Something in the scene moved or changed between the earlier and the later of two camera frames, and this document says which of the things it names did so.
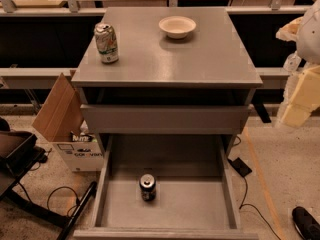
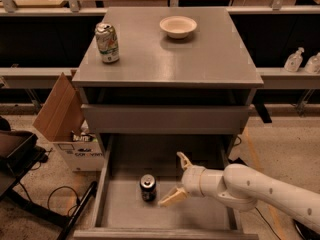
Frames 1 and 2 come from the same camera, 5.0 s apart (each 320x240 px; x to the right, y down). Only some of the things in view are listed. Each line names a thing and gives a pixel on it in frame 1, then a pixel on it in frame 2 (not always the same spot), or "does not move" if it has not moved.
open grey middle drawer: x=196 y=194 does not move
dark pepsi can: x=148 y=187 does not move
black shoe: x=306 y=223 does not move
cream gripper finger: x=305 y=97 to x=175 y=195
